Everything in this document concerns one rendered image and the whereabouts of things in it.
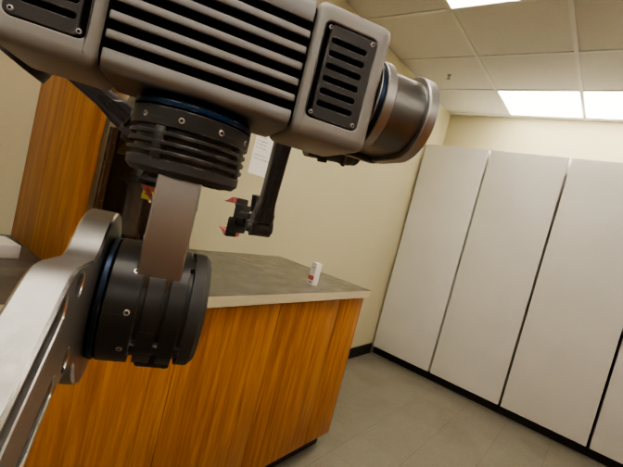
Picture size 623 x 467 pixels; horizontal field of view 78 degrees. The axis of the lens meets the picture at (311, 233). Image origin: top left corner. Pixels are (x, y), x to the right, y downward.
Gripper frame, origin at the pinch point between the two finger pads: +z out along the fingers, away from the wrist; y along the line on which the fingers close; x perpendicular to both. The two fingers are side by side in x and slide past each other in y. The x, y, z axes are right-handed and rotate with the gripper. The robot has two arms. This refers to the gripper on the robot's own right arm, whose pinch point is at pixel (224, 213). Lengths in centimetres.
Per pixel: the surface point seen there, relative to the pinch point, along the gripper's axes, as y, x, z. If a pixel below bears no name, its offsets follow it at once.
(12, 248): -23, 56, 20
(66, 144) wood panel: 10, 49, 19
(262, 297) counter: -26.8, -12.0, -17.5
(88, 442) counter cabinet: -68, 40, -15
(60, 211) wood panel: -9, 49, 13
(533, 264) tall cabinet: 10, -270, -65
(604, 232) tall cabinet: 47, -270, -104
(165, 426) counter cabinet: -71, 16, -14
